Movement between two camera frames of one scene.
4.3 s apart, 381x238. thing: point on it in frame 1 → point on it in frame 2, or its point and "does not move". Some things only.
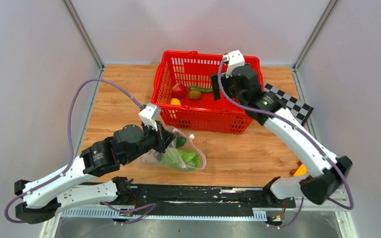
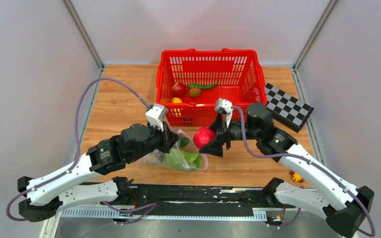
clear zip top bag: [184, 154] does not move
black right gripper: [216, 86] → [220, 127]
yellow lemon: [175, 101] does not move
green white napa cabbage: [179, 159] does not move
